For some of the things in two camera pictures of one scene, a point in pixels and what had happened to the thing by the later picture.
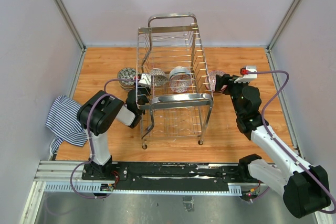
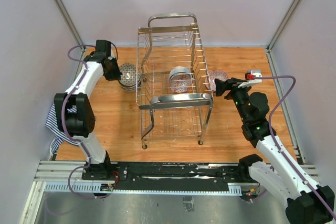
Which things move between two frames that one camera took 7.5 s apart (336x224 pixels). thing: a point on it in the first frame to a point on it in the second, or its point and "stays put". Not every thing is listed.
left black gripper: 150,93 to 116,74
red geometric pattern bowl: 180,83 stays put
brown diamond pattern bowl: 158,77 to 131,74
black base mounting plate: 164,176 stays put
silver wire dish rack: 173,86 stays put
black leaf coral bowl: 126,73 to 130,88
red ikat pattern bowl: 210,81 stays put
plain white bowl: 179,70 stays put
